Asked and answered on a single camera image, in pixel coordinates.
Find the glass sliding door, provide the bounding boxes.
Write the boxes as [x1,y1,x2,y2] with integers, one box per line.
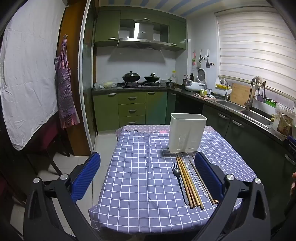
[77,0,100,151]

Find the purple checkered tablecloth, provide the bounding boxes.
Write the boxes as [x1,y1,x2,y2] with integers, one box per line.
[88,125,258,234]

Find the clear plastic spoon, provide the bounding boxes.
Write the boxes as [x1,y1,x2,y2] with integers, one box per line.
[184,159,208,198]

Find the black plastic fork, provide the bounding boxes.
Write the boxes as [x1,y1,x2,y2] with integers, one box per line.
[171,162,189,206]

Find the white rice cooker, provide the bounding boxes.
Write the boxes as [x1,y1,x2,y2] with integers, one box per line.
[184,80,206,92]

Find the white window blind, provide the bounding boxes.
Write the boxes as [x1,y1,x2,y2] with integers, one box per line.
[214,10,296,102]

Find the purple checkered apron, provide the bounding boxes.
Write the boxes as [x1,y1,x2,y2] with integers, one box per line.
[54,35,80,129]

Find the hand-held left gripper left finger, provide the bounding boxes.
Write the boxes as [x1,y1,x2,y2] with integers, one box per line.
[23,152,107,241]

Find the white plastic utensil holder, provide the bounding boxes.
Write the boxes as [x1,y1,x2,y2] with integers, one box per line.
[170,113,208,154]

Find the white hanging sheet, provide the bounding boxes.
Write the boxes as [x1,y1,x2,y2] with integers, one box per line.
[0,0,67,151]

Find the dark lower kitchen cabinets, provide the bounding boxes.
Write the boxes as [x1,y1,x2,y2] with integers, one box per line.
[174,93,296,209]

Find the wooden cutting board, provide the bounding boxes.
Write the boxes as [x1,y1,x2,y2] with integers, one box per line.
[230,82,256,106]

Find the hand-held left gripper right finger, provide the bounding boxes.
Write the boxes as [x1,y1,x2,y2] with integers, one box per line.
[194,152,272,241]

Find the pink dish cloth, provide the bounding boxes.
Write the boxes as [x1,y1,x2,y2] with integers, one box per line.
[195,93,216,100]

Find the tall steel faucet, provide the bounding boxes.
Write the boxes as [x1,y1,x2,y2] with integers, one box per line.
[245,77,266,110]

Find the black gas stove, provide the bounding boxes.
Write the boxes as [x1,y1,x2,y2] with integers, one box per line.
[121,81,160,88]

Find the green kitchen cabinets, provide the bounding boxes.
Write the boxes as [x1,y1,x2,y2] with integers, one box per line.
[92,91,176,132]
[94,10,186,52]

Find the dark wooden chair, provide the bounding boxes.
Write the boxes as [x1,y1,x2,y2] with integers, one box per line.
[23,113,71,176]

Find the purple hanging holder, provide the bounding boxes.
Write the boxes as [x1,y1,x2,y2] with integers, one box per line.
[257,85,266,102]

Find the small steel faucet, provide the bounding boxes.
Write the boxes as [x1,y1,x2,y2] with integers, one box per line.
[220,79,229,101]

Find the brown wooden door frame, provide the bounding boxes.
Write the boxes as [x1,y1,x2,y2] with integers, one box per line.
[57,0,92,156]

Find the clear bag of food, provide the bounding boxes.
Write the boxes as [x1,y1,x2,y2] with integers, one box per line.
[272,103,296,136]

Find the green upper kitchen cabinets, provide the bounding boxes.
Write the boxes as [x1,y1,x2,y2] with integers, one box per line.
[94,10,186,52]

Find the steel double sink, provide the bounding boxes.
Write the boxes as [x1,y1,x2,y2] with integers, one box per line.
[214,100,273,129]

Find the black wok with lid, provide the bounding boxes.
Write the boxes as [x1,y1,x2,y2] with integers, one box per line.
[144,73,161,82]
[122,71,141,82]

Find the green lower kitchen cabinets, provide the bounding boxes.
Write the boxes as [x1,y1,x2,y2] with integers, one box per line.
[92,91,176,132]

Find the plastic bag with yellow food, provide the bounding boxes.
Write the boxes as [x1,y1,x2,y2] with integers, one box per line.
[94,79,118,89]

